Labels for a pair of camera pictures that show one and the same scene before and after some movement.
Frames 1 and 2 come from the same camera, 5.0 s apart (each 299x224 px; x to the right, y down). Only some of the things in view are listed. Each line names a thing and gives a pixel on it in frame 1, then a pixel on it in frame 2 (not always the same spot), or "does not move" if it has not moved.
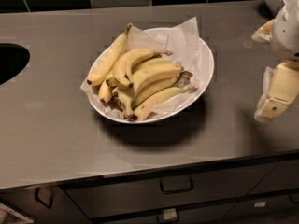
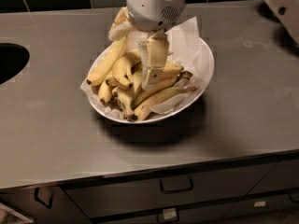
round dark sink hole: [14, 58] does not move
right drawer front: [284, 175] does not move
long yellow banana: [105, 63] does not move
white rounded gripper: [287, 32] -> [152, 8]
